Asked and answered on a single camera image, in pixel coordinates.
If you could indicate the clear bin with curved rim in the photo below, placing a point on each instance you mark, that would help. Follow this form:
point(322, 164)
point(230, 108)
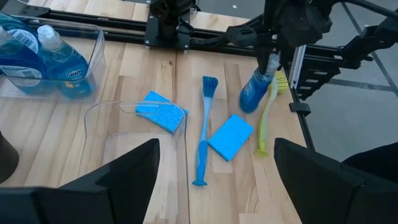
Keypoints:
point(183, 146)

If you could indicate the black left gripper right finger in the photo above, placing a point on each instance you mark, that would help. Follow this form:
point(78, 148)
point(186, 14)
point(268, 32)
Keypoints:
point(311, 186)

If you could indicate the yellow-green dish brush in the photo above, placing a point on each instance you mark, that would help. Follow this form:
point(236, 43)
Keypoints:
point(282, 81)

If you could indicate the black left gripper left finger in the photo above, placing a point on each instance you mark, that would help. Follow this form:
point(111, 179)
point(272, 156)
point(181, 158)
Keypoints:
point(124, 186)

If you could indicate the narrow clear plastic bin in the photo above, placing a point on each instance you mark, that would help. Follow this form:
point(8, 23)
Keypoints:
point(96, 56)

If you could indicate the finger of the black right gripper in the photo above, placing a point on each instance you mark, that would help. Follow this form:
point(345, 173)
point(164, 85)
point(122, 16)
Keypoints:
point(263, 54)
point(286, 53)

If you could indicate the blue dish brush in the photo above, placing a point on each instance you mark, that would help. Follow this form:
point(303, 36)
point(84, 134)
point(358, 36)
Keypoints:
point(202, 152)

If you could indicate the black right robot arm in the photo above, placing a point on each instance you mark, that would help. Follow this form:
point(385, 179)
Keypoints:
point(169, 18)

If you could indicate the blue dish soap bottle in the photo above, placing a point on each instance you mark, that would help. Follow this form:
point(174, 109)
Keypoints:
point(18, 62)
point(68, 68)
point(253, 93)

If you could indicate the blue rectangular sponge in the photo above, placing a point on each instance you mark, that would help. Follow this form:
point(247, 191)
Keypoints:
point(164, 115)
point(230, 137)

